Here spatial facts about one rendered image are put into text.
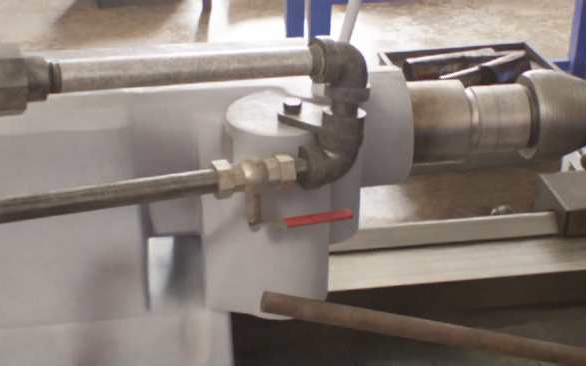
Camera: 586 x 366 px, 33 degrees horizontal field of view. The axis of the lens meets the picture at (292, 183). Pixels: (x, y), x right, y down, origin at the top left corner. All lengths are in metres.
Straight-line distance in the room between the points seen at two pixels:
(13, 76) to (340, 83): 0.24
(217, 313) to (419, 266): 0.39
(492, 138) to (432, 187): 2.14
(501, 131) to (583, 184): 0.40
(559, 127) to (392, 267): 0.33
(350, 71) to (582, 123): 0.30
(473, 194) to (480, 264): 1.86
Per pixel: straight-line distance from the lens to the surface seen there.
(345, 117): 0.74
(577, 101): 0.95
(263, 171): 0.73
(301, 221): 0.76
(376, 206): 2.95
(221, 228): 0.82
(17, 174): 0.84
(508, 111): 0.93
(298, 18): 3.23
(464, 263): 1.20
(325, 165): 0.74
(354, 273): 1.17
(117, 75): 0.65
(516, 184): 3.13
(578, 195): 1.29
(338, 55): 0.71
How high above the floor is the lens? 1.49
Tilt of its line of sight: 29 degrees down
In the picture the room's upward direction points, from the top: straight up
